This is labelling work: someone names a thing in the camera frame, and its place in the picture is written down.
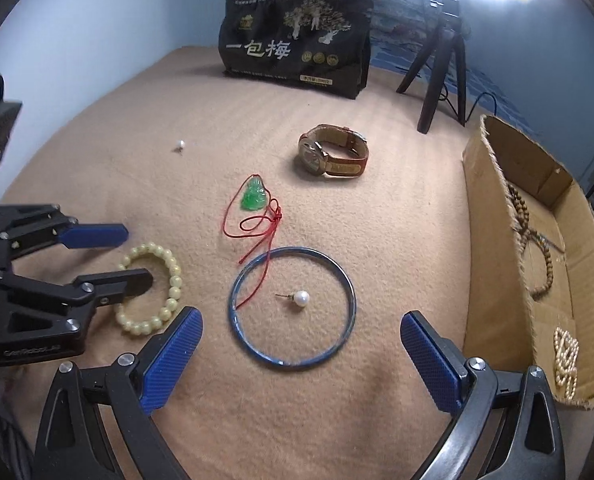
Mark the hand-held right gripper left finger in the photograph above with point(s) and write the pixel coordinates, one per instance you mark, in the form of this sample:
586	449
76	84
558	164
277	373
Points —
174	355

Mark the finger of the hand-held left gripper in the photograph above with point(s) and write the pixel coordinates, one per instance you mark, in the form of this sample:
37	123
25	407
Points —
94	236
122	284

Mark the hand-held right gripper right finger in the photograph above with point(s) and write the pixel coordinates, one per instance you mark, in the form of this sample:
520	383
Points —
429	360

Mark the cardboard box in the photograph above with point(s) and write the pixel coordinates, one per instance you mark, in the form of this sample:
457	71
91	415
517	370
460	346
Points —
482	260

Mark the blue bangle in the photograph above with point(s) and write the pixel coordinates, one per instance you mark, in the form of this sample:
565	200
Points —
291	365

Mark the pearl stud earring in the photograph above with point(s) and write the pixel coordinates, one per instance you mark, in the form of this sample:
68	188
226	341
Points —
302	298
180	146

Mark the tan blanket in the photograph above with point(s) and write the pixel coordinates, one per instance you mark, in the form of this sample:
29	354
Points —
377	235

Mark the brown leather wristwatch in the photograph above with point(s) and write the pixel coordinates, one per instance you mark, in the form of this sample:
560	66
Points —
311	156

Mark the black snack bag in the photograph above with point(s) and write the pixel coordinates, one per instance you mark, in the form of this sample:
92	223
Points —
287	45

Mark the black tripod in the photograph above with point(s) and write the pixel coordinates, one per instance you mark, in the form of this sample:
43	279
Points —
439	60

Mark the blue printed cloth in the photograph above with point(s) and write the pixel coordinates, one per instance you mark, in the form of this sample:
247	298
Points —
392	45

